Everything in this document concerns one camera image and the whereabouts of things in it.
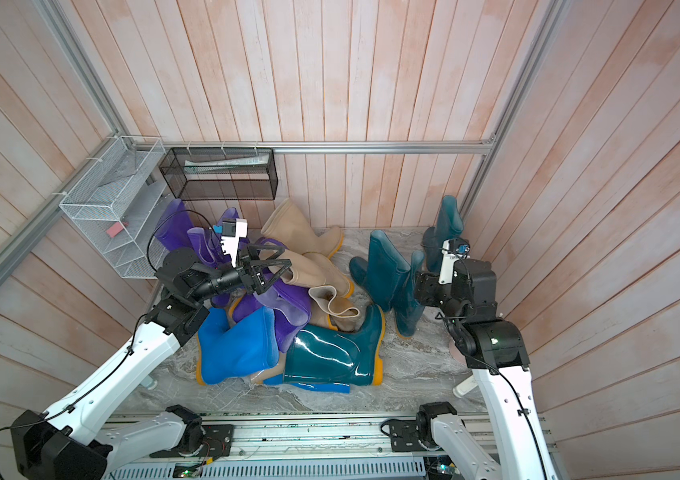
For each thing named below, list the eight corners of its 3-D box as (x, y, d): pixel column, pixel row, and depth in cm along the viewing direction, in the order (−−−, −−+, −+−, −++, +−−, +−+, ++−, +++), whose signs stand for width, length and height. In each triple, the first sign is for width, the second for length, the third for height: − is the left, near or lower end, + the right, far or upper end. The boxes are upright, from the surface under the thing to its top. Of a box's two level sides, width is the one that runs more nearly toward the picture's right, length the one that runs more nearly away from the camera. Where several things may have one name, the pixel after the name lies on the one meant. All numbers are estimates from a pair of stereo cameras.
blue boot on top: (205, 387, 84) (177, 364, 69) (218, 338, 93) (196, 308, 79) (283, 387, 84) (272, 364, 69) (288, 338, 93) (280, 308, 79)
